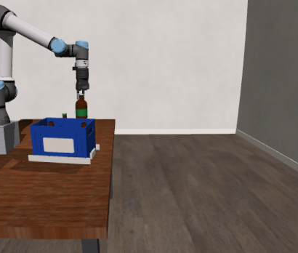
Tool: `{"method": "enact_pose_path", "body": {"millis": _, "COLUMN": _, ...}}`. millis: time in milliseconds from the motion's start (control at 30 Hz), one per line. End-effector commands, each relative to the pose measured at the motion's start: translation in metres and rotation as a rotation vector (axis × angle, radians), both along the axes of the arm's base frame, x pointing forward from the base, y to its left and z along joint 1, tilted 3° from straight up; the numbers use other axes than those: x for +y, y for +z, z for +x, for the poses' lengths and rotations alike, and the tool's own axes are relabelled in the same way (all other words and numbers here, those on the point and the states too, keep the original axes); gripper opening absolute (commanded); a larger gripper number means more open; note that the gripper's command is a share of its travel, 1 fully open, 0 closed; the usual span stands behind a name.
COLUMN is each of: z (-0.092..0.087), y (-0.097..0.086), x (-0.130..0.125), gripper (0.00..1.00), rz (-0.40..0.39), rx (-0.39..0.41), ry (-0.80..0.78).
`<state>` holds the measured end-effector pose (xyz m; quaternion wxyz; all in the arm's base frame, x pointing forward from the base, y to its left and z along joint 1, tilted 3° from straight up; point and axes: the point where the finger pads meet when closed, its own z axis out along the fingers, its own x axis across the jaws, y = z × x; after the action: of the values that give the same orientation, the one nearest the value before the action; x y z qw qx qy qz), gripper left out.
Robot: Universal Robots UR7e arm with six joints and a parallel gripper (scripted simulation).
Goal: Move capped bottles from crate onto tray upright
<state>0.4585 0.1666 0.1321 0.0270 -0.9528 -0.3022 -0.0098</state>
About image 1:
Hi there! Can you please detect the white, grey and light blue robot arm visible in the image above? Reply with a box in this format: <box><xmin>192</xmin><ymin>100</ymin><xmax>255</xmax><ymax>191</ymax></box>
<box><xmin>0</xmin><ymin>5</ymin><xmax>89</xmax><ymax>125</ymax></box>

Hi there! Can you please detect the brown bottle with white cap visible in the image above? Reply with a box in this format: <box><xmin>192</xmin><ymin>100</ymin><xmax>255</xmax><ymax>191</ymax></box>
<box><xmin>76</xmin><ymin>94</ymin><xmax>88</xmax><ymax>119</ymax></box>

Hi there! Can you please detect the blue plastic crate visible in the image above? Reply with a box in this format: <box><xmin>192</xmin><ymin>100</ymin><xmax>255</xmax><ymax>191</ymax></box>
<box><xmin>33</xmin><ymin>118</ymin><xmax>96</xmax><ymax>158</ymax></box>

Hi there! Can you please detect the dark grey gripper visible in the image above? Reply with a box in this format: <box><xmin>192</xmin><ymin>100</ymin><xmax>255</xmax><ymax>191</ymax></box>
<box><xmin>72</xmin><ymin>60</ymin><xmax>89</xmax><ymax>100</ymax></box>

